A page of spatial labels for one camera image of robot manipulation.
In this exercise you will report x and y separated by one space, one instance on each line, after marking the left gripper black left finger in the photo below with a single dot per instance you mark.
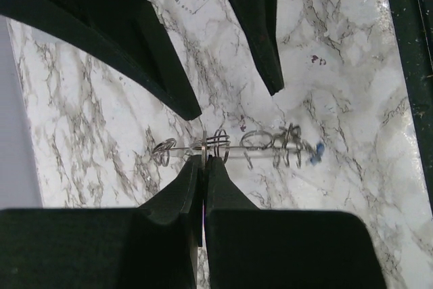
154 245

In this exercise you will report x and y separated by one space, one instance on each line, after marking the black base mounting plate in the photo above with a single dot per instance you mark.
412 21

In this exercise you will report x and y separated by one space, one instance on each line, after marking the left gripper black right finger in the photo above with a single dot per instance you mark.
249 247

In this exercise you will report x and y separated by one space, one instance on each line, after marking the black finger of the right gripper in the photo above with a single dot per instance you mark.
257 19

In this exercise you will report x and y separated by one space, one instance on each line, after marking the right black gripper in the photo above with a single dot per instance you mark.
125 34

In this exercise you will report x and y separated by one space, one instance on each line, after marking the perforated metal ring disc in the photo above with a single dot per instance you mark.
163 151

